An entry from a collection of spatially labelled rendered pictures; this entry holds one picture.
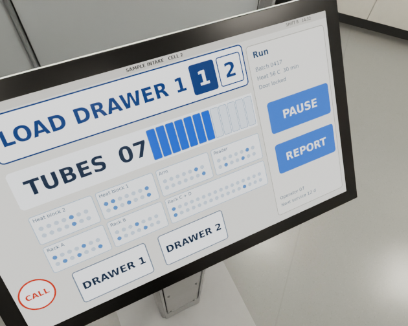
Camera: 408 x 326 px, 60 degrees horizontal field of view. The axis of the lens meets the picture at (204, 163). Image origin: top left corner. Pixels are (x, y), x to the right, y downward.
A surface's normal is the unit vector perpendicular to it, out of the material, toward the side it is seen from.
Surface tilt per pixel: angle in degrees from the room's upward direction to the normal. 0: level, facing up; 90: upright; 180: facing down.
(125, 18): 90
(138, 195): 50
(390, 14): 90
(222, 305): 5
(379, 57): 0
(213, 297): 5
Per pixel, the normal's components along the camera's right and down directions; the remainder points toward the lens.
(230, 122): 0.36, 0.25
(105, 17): -0.36, 0.78
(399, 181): 0.05, -0.54
